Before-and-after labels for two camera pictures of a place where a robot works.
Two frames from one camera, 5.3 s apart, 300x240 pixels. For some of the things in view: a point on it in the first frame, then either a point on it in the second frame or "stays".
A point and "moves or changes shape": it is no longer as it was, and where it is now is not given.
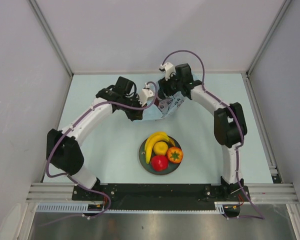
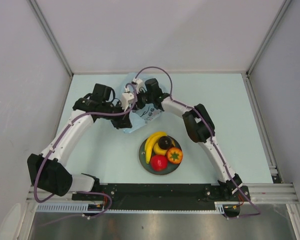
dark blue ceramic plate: x=172 y=166 stays
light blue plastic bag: x=163 y=108 moves or changes shape
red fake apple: x=159 y=163 stays
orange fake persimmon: x=174 y=154 stays
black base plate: x=160 y=196 stays
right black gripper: x=164 y=84 -> x=139 y=104
